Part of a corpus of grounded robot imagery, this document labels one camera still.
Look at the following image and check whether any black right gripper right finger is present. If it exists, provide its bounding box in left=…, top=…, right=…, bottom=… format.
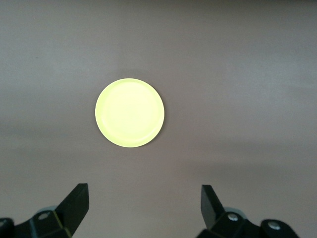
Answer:
left=195, top=184, right=299, bottom=238

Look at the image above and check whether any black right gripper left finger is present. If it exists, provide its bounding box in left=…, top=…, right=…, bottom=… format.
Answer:
left=0, top=182, right=90, bottom=238

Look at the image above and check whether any yellow round plate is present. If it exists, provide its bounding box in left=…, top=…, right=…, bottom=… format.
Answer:
left=95, top=78, right=165, bottom=148

